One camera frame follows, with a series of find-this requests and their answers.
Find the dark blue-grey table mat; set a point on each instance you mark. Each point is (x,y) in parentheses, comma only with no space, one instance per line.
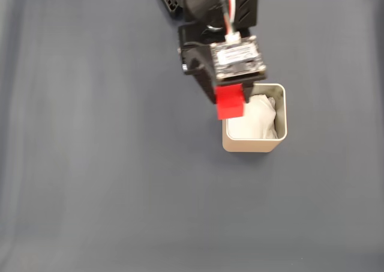
(120,164)

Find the red cube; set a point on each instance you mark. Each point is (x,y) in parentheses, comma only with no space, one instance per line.
(229,104)

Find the bare camera circuit board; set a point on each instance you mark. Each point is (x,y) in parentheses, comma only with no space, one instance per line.
(238,59)

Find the beige metal square box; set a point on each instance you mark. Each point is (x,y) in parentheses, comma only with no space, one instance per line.
(252,146)

